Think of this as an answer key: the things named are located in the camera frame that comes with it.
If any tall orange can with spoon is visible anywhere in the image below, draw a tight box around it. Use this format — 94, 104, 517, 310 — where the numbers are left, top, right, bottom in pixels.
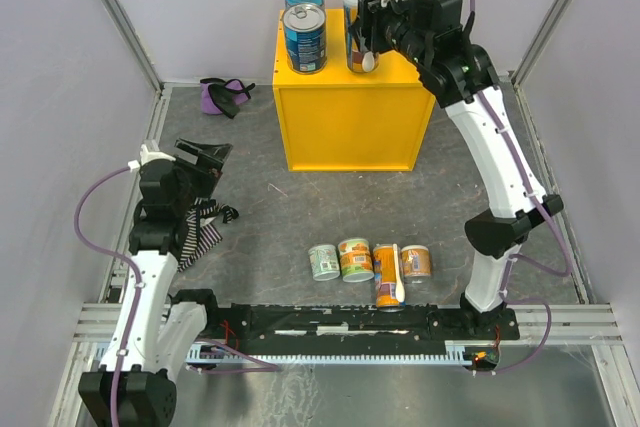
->
343, 0, 378, 73

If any green label small can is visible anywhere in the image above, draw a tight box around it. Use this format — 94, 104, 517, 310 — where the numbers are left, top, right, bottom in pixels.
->
308, 244, 340, 281

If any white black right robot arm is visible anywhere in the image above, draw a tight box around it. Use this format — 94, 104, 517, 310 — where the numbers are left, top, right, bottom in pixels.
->
351, 0, 564, 318

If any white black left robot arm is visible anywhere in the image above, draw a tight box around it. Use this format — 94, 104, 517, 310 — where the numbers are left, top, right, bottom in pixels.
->
78, 139, 238, 426

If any black white striped cloth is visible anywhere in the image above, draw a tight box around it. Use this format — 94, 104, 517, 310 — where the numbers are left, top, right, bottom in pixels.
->
177, 198, 239, 272

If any purple black cloth pouch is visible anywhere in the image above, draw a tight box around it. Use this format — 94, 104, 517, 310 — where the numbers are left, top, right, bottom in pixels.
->
199, 77, 256, 119

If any yellow wooden box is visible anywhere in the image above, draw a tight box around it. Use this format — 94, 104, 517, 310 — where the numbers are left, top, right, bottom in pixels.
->
272, 9, 435, 172

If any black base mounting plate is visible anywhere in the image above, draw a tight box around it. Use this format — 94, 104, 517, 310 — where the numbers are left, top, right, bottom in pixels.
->
171, 289, 520, 354

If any orange fruit label can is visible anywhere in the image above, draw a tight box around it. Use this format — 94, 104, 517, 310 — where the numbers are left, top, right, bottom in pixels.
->
338, 238, 374, 283

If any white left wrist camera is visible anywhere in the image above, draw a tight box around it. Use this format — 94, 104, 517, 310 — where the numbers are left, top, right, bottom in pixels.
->
128, 139, 175, 172

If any white slotted cable duct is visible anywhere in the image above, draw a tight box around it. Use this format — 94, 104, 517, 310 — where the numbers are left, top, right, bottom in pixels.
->
186, 343, 500, 367

